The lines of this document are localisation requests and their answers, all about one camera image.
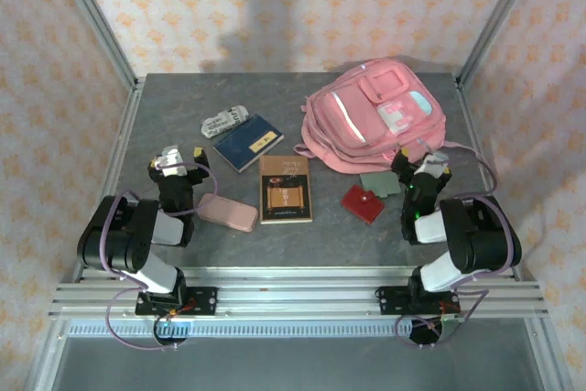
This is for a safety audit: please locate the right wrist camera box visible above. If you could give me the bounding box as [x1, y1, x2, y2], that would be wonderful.
[418, 151, 450, 179]

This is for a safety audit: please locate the grey slotted cable duct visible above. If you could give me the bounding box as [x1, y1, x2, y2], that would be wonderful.
[59, 320, 535, 338]

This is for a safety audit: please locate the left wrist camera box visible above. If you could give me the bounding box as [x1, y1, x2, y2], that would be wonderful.
[155, 146, 189, 178]

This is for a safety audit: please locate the black white printed pouch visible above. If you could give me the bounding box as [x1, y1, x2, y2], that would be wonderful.
[199, 105, 251, 140]

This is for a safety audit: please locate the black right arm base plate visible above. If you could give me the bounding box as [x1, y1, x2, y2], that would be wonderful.
[374, 285, 460, 318]

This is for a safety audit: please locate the blue book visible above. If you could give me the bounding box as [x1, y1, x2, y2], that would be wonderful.
[212, 114, 284, 174]

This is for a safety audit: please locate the brown book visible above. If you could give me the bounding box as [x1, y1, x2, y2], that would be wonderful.
[258, 155, 314, 225]

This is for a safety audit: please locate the pink pencil case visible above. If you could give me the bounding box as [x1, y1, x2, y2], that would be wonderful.
[196, 192, 260, 234]

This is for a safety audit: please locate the aluminium frame cross rail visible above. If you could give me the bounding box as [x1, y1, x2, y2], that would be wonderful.
[48, 266, 549, 320]

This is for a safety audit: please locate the aluminium frame side rail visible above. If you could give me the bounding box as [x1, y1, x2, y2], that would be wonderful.
[455, 81, 524, 281]
[72, 83, 144, 282]

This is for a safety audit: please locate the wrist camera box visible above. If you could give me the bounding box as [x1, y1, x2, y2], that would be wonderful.
[418, 151, 450, 179]
[155, 146, 189, 178]

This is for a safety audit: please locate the aluminium frame post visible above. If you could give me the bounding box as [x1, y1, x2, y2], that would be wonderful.
[48, 0, 141, 90]
[455, 0, 544, 90]

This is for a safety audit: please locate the red wallet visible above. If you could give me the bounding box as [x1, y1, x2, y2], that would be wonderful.
[341, 184, 385, 226]

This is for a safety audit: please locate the pink backpack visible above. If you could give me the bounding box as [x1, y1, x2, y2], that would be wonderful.
[292, 57, 448, 176]

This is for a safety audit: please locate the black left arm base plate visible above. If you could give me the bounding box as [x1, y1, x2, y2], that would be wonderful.
[135, 287, 219, 318]

